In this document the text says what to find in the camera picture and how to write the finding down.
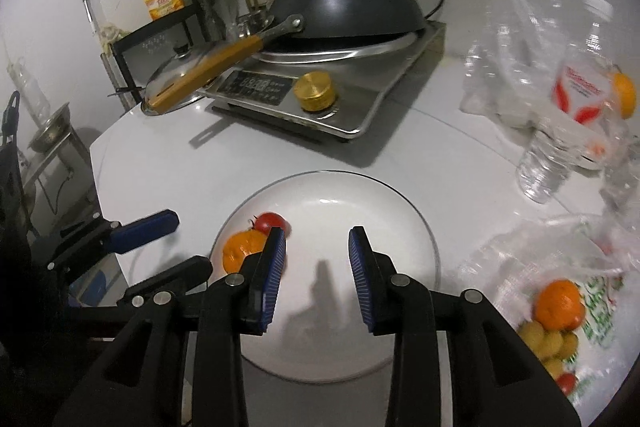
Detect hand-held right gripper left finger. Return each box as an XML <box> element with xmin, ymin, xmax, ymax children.
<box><xmin>52</xmin><ymin>227</ymin><xmax>288</xmax><ymax>427</ymax></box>

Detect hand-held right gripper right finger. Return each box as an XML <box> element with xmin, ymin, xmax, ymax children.
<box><xmin>348</xmin><ymin>226</ymin><xmax>583</xmax><ymax>427</ymax></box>

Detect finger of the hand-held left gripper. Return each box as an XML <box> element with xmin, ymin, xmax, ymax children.
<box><xmin>67</xmin><ymin>256</ymin><xmax>213</xmax><ymax>323</ymax></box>
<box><xmin>47</xmin><ymin>209</ymin><xmax>180</xmax><ymax>275</ymax></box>

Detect orange mandarin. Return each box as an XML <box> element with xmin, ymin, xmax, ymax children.
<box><xmin>535</xmin><ymin>279</ymin><xmax>586</xmax><ymax>332</ymax></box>
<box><xmin>610</xmin><ymin>72</ymin><xmax>637</xmax><ymax>120</ymax></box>
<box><xmin>222</xmin><ymin>229</ymin><xmax>268</xmax><ymax>275</ymax></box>

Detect white round plate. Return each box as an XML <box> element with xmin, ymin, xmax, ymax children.
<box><xmin>209</xmin><ymin>170</ymin><xmax>442</xmax><ymax>383</ymax></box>

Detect green-printed plastic bag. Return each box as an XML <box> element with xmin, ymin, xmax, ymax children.
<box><xmin>460</xmin><ymin>214</ymin><xmax>636</xmax><ymax>413</ymax></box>

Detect small red tomato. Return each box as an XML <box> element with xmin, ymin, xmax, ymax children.
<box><xmin>556</xmin><ymin>372</ymin><xmax>580</xmax><ymax>397</ymax></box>

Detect metal stand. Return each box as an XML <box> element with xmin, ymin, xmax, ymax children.
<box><xmin>22</xmin><ymin>127</ymin><xmax>101</xmax><ymax>233</ymax></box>

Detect metal bowl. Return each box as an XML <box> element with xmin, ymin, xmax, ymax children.
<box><xmin>27</xmin><ymin>104</ymin><xmax>71</xmax><ymax>152</ymax></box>

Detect glass pot lid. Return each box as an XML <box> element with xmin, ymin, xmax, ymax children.
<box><xmin>141</xmin><ymin>42</ymin><xmax>236</xmax><ymax>115</ymax></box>

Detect steel induction cooker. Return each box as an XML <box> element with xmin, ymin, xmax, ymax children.
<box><xmin>197</xmin><ymin>21</ymin><xmax>447</xmax><ymax>144</ymax></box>

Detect gold round knob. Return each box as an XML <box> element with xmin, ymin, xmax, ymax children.
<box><xmin>292</xmin><ymin>72</ymin><xmax>337</xmax><ymax>112</ymax></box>

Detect black metal rack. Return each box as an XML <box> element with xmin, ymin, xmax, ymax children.
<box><xmin>107</xmin><ymin>0</ymin><xmax>231</xmax><ymax>108</ymax></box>

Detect stainless steel pan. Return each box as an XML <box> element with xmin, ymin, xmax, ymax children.
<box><xmin>250</xmin><ymin>29</ymin><xmax>426</xmax><ymax>65</ymax></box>

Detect clear plastic bag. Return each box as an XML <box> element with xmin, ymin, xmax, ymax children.
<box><xmin>460</xmin><ymin>0</ymin><xmax>640</xmax><ymax>208</ymax></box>

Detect clear water bottle red label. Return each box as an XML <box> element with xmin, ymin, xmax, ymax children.
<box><xmin>516</xmin><ymin>0</ymin><xmax>631</xmax><ymax>205</ymax></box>

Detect grey wall pipe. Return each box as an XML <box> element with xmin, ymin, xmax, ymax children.
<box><xmin>77</xmin><ymin>0</ymin><xmax>126</xmax><ymax>108</ymax></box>

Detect black wok with wooden handle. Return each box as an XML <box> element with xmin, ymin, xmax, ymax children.
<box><xmin>148</xmin><ymin>0</ymin><xmax>430</xmax><ymax>114</ymax></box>

